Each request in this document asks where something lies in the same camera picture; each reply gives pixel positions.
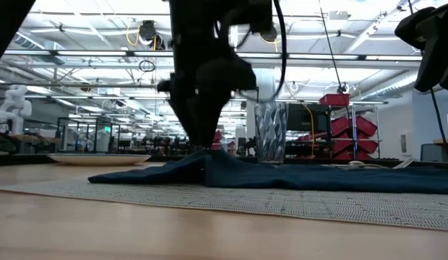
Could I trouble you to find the dark blue cloth napkin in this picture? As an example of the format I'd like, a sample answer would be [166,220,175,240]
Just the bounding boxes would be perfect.
[87,149,448,195]

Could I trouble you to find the black monitor box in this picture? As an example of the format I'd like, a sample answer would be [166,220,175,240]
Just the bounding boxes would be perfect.
[288,103,332,133]

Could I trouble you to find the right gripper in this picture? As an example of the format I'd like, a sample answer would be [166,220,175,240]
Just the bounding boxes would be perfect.
[394,3,448,93]

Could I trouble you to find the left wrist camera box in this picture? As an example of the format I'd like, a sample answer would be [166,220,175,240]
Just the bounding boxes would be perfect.
[223,0,279,40]

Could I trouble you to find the thin black hanging cable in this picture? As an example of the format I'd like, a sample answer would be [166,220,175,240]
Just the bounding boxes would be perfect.
[319,0,346,93]

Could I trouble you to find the red tilted storage bin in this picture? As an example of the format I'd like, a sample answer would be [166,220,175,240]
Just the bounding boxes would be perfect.
[331,115,379,137]
[332,139,379,160]

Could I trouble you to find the black ceiling cable reel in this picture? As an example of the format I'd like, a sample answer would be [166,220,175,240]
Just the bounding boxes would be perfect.
[139,19,166,51]

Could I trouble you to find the blue patterned plate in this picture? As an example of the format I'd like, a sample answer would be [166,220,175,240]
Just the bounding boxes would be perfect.
[46,152,152,167]

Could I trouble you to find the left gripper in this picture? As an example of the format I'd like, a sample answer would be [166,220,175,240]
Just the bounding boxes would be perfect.
[157,53,257,149]

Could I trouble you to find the red flat storage bin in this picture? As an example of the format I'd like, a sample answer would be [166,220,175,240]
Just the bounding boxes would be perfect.
[319,92,351,106]

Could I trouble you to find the silver spoon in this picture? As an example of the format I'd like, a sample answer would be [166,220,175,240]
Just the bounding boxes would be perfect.
[348,160,389,170]

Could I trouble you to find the white building column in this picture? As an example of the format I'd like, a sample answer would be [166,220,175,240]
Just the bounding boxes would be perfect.
[246,67,276,140]

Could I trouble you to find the long ceiling light bar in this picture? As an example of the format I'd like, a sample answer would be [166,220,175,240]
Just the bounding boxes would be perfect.
[3,49,423,61]

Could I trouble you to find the grey woven placemat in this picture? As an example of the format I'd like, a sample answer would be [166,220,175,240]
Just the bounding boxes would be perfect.
[0,178,448,232]

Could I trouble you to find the clear ribbed drinking glass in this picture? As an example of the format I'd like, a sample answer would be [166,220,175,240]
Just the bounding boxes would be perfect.
[254,102,289,165]

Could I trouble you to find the yellow hanging cable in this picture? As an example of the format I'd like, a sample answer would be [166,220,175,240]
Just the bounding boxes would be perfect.
[301,103,315,158]

